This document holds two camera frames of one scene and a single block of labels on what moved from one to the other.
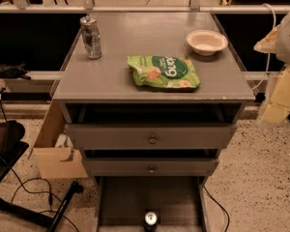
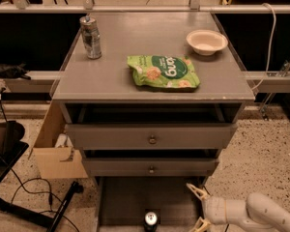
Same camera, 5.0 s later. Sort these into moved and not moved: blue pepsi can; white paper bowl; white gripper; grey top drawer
Moved: white gripper
Not moved: blue pepsi can; white paper bowl; grey top drawer
